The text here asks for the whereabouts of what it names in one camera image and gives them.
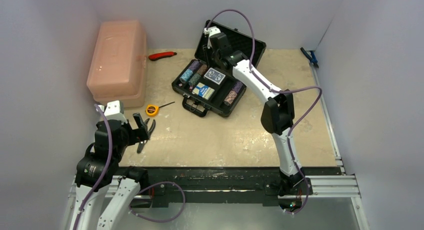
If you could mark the light blue poker chip roll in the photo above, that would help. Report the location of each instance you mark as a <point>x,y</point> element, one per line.
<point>186,75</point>

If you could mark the blue backed playing card deck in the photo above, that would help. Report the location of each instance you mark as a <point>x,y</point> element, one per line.
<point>215,76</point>

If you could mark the blue Texas Hold'em card box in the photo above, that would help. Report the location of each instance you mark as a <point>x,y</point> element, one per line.
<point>203,91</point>

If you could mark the orange blue poker chip roll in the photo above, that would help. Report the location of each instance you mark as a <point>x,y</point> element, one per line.
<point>230,98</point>

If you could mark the lavender poker chip roll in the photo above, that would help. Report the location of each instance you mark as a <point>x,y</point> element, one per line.
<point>194,66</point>

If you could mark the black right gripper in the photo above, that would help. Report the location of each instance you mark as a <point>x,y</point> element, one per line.
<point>216,49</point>

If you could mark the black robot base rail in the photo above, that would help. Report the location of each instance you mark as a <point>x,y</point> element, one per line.
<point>259,185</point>

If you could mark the brown black poker chip roll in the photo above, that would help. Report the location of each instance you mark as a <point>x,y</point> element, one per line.
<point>202,69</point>

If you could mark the yellow tape measure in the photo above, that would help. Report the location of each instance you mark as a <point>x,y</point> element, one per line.
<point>152,110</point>

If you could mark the purple black poker chip roll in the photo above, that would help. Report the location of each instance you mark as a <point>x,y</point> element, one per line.
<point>237,87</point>

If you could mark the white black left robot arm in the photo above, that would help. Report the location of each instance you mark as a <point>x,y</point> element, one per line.
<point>95,171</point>

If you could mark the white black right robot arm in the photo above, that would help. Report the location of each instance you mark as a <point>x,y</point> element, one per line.
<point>278,113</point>

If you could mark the black grey wire stripper pliers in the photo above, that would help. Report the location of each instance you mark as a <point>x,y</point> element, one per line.
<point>143,142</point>

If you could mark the blue handled pliers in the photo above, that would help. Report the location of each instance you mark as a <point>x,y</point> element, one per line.
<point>310,56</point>

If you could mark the green blue poker chip roll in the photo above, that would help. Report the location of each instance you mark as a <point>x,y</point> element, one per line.
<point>194,79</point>

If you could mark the pink translucent plastic storage box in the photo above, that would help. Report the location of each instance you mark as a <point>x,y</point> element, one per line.
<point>118,68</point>

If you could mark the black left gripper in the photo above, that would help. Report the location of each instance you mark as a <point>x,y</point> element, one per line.
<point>137,134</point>

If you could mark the red utility knife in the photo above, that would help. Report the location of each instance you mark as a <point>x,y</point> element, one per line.
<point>161,55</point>

